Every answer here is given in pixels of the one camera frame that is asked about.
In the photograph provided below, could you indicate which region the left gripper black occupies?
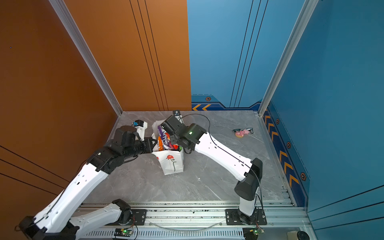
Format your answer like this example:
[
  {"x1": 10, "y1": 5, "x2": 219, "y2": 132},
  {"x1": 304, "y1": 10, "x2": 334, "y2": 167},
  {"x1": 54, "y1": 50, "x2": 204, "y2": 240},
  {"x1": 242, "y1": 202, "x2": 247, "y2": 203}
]
[{"x1": 122, "y1": 137, "x2": 158, "y2": 163}]

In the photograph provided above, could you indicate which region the purple small snack packet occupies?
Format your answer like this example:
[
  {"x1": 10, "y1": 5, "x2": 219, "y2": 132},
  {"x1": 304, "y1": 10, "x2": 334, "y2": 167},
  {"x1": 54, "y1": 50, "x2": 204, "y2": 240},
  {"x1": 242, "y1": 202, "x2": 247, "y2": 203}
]
[{"x1": 158, "y1": 125, "x2": 173, "y2": 150}]

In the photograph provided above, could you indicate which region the red small snack packet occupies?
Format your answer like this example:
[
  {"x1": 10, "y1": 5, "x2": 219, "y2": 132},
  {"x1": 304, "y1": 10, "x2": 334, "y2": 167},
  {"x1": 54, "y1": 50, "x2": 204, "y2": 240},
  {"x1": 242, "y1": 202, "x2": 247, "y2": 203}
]
[{"x1": 172, "y1": 145, "x2": 180, "y2": 151}]

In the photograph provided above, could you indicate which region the white paper bag with flowers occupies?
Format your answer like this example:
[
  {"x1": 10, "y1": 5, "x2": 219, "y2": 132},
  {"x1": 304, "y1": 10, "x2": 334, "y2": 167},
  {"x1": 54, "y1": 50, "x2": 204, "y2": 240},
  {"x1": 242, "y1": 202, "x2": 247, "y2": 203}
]
[{"x1": 152, "y1": 121, "x2": 184, "y2": 175}]

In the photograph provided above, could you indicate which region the orange snack packet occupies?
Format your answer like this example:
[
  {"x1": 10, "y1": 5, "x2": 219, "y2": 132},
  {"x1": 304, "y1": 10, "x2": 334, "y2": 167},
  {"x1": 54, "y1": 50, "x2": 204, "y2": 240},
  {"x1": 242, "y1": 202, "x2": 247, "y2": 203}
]
[{"x1": 158, "y1": 136, "x2": 164, "y2": 151}]

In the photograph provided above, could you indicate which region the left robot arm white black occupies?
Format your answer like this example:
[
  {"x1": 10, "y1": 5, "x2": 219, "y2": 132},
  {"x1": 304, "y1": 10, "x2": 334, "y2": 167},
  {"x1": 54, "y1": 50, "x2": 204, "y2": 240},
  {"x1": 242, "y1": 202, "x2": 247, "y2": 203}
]
[{"x1": 15, "y1": 121, "x2": 157, "y2": 240}]

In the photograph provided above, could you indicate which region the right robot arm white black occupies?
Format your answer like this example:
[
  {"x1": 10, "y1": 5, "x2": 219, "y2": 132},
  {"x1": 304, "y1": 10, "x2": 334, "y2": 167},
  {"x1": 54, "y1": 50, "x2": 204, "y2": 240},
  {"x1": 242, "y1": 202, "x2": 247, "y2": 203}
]
[{"x1": 161, "y1": 116, "x2": 263, "y2": 225}]

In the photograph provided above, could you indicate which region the left green circuit board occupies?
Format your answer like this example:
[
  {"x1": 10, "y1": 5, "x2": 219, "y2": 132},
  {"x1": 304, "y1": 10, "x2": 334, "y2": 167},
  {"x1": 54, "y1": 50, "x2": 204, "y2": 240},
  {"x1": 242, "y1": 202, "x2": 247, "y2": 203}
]
[{"x1": 114, "y1": 228, "x2": 134, "y2": 238}]

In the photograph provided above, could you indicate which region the green circuit board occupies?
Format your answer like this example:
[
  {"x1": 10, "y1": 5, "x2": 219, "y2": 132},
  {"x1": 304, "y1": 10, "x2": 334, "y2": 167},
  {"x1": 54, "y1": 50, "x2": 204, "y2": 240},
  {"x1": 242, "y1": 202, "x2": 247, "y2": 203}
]
[
  {"x1": 114, "y1": 228, "x2": 134, "y2": 238},
  {"x1": 249, "y1": 228, "x2": 265, "y2": 236}
]

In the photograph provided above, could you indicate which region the right green circuit board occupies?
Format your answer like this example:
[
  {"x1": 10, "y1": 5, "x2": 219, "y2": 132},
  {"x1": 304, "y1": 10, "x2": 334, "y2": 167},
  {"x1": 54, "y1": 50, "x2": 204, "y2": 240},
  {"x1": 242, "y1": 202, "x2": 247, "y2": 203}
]
[{"x1": 249, "y1": 228, "x2": 265, "y2": 236}]

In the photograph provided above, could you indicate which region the black round object bottom right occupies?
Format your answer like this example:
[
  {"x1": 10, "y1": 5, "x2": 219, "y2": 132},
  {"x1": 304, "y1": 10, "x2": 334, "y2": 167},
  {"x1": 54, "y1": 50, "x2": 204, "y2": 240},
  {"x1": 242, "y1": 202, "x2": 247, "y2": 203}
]
[{"x1": 296, "y1": 231, "x2": 310, "y2": 240}]

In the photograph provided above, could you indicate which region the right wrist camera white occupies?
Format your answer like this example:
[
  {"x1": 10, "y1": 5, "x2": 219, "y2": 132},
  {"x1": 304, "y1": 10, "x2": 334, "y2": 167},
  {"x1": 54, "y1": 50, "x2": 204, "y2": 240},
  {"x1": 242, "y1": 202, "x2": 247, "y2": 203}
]
[{"x1": 173, "y1": 110, "x2": 182, "y2": 121}]

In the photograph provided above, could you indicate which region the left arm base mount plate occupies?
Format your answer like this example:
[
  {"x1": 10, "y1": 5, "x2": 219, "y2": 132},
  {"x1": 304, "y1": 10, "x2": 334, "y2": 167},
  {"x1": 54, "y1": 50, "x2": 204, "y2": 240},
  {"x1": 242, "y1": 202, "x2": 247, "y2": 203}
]
[{"x1": 117, "y1": 209, "x2": 147, "y2": 226}]

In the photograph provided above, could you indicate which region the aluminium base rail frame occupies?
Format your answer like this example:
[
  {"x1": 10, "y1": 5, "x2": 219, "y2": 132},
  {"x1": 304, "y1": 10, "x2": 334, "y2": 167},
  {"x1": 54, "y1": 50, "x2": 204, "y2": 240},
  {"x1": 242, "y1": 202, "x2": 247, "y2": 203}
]
[{"x1": 83, "y1": 199, "x2": 317, "y2": 240}]

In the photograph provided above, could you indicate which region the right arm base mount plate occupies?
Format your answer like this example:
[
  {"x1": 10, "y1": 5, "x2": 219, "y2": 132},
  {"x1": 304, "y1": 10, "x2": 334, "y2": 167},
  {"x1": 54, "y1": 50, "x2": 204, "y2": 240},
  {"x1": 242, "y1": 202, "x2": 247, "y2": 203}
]
[{"x1": 225, "y1": 209, "x2": 268, "y2": 226}]

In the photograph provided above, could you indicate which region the left aluminium corner post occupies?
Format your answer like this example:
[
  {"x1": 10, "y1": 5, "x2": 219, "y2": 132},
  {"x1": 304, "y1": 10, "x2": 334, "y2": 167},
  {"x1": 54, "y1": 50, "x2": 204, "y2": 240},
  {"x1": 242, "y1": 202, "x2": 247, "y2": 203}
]
[{"x1": 49, "y1": 0, "x2": 123, "y2": 117}]

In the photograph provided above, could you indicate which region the aluminium corner post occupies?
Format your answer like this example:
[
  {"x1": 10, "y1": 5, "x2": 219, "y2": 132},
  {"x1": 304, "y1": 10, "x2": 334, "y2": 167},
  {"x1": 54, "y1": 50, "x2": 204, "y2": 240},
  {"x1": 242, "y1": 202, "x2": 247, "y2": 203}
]
[
  {"x1": 49, "y1": 0, "x2": 123, "y2": 117},
  {"x1": 258, "y1": 0, "x2": 319, "y2": 117}
]

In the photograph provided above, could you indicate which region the right aluminium corner post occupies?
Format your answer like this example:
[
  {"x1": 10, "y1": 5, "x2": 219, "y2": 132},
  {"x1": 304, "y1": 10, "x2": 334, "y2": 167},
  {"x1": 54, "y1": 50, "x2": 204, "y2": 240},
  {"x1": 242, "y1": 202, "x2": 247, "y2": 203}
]
[{"x1": 258, "y1": 0, "x2": 319, "y2": 117}]

